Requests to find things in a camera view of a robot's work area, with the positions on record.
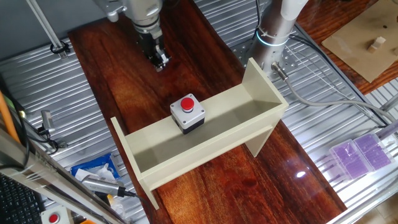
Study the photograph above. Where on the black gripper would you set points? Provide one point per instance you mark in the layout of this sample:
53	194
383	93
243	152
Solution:
150	43

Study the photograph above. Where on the grey red push-button box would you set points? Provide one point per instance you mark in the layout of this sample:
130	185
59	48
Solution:
193	114

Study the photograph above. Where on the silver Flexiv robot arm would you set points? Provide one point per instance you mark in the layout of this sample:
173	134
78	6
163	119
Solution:
273	25

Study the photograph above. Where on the cream wooden shelf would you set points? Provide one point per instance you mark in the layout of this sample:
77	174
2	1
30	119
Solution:
217	105

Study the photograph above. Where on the glossy dark wooden board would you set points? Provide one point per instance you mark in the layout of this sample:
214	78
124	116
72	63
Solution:
109	62

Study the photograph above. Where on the blue tissue pack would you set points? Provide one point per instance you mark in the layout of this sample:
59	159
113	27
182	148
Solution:
93	163

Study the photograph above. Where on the orange tube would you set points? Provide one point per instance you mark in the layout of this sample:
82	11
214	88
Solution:
7	118

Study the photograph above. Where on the orange emergency stop box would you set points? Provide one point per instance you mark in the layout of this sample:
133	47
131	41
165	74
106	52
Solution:
88	222

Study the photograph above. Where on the grey box small red button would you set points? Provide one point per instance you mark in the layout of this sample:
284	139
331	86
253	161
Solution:
62	214

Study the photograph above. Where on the brown cardboard sheet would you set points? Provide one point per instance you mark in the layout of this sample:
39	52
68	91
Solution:
351	37

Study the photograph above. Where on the black keyboard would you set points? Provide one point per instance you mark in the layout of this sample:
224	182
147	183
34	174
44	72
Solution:
18	202

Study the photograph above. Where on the small wooden block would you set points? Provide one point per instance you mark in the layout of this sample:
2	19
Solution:
372	48
380	41

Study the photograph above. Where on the clear box purple contents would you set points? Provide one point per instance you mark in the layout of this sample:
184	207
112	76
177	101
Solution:
351	161
374	152

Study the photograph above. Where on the grey metal bar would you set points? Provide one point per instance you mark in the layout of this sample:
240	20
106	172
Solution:
391	104

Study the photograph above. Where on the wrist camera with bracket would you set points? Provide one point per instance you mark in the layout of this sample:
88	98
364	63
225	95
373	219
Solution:
110	12

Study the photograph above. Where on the aluminium camera pole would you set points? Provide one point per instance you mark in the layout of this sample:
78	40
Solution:
46	27

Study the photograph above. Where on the small silver camera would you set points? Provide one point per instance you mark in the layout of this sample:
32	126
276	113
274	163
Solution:
47	121

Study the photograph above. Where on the silver perforated base plate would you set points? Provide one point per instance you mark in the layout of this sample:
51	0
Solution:
290	63

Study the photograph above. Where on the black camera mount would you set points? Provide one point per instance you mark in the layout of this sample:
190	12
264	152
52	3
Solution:
53	143

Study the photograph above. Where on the long silver camera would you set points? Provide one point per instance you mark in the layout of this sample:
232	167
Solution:
99	185

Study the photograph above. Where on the wrapped aluminium frame bar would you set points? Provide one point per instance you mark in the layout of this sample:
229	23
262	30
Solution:
46	174

